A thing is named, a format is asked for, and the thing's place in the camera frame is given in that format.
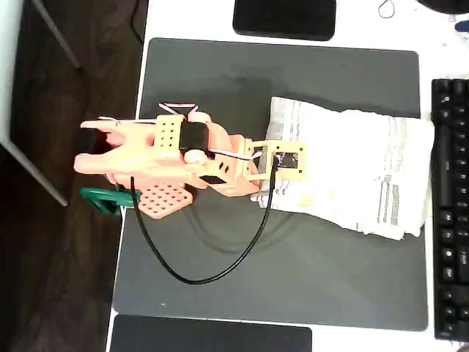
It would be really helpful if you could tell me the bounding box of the small black pad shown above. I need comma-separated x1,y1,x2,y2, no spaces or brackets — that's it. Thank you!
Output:
232,0,337,43

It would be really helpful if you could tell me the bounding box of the orange camera mount with camera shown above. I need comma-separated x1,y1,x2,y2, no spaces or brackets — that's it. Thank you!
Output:
245,140,308,183

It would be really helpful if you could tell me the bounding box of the white striped towel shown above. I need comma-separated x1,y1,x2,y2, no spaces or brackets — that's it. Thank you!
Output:
250,95,436,242

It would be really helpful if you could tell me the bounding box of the black round object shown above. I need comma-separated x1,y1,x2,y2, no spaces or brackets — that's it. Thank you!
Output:
416,0,469,15

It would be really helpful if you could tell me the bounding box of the white side table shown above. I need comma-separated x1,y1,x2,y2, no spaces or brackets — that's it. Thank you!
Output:
0,0,70,207

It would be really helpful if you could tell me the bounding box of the orange perforated base plate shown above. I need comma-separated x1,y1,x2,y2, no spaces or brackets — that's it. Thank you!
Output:
137,182,194,220

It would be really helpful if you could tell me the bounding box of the black keyboard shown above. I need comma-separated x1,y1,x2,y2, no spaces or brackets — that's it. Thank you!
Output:
430,78,469,341

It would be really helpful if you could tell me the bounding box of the large dark grey desk mat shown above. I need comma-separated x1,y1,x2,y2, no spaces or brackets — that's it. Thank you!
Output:
111,36,429,333

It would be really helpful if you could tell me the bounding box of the black camera cable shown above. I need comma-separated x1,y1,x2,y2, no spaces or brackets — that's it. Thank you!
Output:
130,153,280,285

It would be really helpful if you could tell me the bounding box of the green table clamp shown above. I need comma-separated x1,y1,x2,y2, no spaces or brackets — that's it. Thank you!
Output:
79,186,142,216

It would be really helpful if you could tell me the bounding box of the thin black wire loop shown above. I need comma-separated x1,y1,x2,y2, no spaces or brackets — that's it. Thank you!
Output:
377,0,397,19

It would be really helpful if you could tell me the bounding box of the red white servo wire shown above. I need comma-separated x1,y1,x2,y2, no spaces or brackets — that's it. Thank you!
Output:
208,147,264,161
158,102,199,122

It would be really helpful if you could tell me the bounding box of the wide black pad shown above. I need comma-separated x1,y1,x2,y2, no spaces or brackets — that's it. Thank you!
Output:
107,314,313,352

